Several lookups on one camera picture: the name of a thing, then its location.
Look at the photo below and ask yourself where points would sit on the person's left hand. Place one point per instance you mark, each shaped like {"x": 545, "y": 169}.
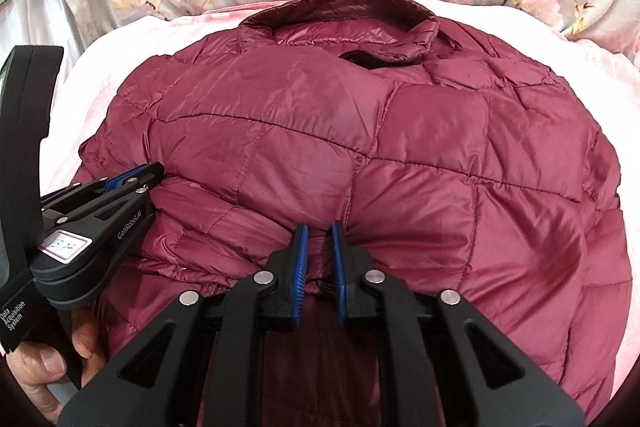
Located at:
{"x": 47, "y": 364}

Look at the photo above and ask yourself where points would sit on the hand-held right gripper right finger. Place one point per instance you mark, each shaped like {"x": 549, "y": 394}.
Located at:
{"x": 337, "y": 268}

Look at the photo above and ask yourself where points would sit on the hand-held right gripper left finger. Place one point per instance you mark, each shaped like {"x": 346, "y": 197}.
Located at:
{"x": 301, "y": 267}

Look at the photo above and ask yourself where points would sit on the pink printed blanket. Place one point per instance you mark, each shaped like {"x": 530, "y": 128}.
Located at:
{"x": 115, "y": 62}

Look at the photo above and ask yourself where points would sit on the maroon quilted puffer jacket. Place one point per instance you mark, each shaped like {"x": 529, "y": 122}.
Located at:
{"x": 400, "y": 147}

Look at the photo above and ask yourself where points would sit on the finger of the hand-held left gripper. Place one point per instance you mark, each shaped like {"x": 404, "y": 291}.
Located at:
{"x": 126, "y": 177}
{"x": 117, "y": 214}

